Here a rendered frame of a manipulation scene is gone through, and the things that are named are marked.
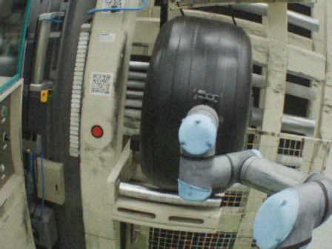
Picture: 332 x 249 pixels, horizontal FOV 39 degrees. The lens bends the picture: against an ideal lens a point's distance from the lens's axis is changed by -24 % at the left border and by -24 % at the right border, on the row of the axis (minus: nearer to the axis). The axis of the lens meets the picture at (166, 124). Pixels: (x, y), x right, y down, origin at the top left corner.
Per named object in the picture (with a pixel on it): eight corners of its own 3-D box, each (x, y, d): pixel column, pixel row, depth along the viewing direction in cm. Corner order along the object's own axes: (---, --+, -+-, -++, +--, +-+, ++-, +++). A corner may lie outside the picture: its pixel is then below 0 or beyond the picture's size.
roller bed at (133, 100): (104, 133, 228) (110, 61, 218) (112, 121, 242) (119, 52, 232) (154, 141, 226) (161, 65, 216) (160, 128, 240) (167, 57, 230)
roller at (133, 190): (115, 196, 184) (115, 185, 182) (118, 189, 188) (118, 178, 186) (221, 210, 181) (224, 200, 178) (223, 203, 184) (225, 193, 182)
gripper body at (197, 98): (223, 93, 147) (221, 101, 135) (218, 126, 149) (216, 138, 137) (193, 87, 148) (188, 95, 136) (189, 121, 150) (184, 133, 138)
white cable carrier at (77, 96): (70, 155, 192) (81, 24, 176) (72, 150, 196) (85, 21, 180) (80, 157, 191) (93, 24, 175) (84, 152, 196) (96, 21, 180)
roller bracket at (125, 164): (106, 204, 182) (106, 180, 178) (128, 161, 219) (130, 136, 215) (115, 207, 181) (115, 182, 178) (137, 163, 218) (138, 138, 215)
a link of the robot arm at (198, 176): (228, 196, 131) (234, 152, 129) (187, 204, 126) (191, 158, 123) (211, 187, 138) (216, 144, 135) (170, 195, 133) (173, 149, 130)
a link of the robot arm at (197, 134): (176, 158, 123) (178, 117, 121) (181, 144, 134) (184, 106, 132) (213, 160, 123) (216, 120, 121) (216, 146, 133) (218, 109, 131)
